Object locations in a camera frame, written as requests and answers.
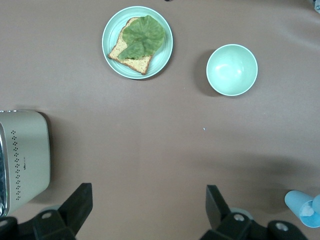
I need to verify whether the blue cup with white lump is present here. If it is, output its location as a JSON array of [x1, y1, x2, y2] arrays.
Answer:
[[284, 190, 320, 228]]

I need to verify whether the brown bread slice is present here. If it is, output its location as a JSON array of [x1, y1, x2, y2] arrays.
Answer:
[[107, 16, 155, 76]]

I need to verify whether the small white lump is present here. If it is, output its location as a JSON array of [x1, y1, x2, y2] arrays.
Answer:
[[301, 203, 316, 218]]

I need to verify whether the green lettuce leaf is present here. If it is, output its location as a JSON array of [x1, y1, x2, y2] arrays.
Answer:
[[117, 14, 167, 61]]

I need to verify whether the pale green plate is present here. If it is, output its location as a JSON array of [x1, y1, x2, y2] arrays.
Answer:
[[101, 6, 174, 80]]

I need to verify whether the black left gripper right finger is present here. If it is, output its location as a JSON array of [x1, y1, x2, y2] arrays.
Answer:
[[199, 184, 309, 240]]

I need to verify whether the beige metal toaster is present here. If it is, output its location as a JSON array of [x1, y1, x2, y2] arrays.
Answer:
[[0, 109, 52, 217]]

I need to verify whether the brown table cover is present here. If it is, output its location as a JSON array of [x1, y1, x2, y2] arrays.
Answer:
[[0, 0, 320, 240]]

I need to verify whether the pale green bowl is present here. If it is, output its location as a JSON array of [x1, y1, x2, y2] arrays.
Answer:
[[206, 43, 259, 97]]

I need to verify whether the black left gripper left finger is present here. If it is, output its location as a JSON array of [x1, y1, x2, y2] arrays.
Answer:
[[0, 182, 94, 240]]

